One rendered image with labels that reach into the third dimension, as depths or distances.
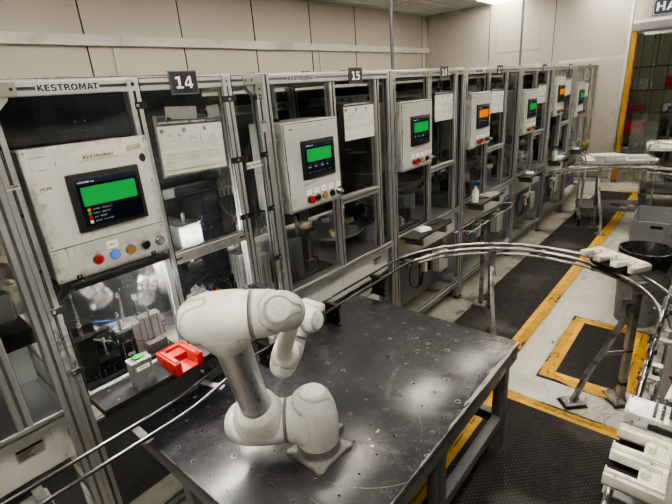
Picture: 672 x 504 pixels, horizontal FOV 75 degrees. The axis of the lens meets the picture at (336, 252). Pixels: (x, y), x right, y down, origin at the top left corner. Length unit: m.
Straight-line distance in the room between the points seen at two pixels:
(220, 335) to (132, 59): 4.98
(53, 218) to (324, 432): 1.17
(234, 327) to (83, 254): 0.82
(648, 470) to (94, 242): 1.88
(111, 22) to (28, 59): 0.96
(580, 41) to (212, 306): 8.92
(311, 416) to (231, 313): 0.60
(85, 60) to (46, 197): 4.04
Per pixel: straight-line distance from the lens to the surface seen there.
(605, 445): 3.00
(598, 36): 9.51
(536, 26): 9.80
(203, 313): 1.15
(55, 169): 1.74
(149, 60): 5.99
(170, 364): 1.92
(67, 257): 1.78
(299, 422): 1.61
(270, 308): 1.08
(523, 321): 4.04
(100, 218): 1.77
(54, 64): 5.58
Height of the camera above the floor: 1.93
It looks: 20 degrees down
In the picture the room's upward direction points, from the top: 4 degrees counter-clockwise
